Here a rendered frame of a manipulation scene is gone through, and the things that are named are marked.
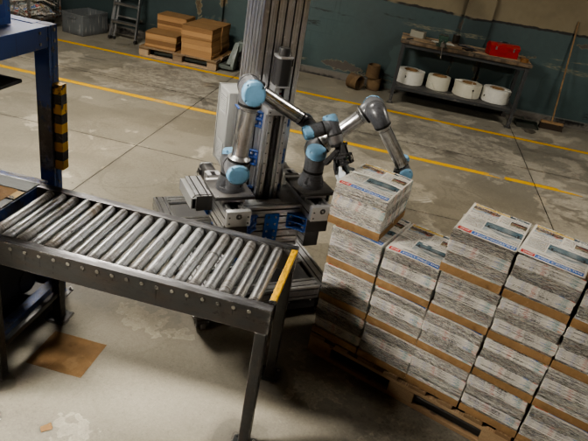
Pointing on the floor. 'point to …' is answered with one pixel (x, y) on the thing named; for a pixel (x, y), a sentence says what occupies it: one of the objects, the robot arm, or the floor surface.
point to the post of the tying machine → (46, 59)
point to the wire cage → (35, 9)
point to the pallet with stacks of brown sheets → (188, 39)
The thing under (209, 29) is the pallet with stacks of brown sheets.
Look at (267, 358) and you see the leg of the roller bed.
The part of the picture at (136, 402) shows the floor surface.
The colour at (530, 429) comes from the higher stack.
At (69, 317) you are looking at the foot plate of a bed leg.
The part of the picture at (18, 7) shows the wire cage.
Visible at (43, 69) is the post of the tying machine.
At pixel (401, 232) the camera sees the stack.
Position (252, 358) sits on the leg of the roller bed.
